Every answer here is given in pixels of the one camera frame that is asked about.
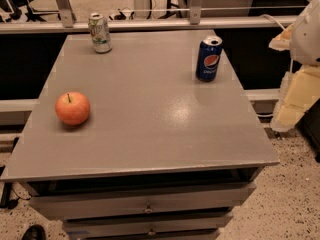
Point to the green white 7up can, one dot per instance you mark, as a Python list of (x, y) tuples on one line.
[(99, 32)]

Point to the lower metal drawer knob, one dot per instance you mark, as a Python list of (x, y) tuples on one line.
[(151, 232)]

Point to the red yellow apple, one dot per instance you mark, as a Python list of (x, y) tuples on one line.
[(72, 108)]

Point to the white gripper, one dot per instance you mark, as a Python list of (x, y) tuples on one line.
[(307, 39)]

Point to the blue pepsi can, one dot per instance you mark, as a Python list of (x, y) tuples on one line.
[(210, 50)]

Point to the black shoe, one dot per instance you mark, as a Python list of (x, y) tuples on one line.
[(35, 232)]

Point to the grey metal railing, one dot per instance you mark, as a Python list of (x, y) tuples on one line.
[(70, 16)]

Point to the grey lower drawer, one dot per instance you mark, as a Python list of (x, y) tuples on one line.
[(140, 225)]

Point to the grey drawer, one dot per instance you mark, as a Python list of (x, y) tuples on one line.
[(96, 205), (140, 225)]

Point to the grey top drawer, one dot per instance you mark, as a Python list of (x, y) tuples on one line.
[(96, 205)]

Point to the metal drawer knob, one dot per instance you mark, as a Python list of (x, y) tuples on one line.
[(151, 232), (148, 209)]

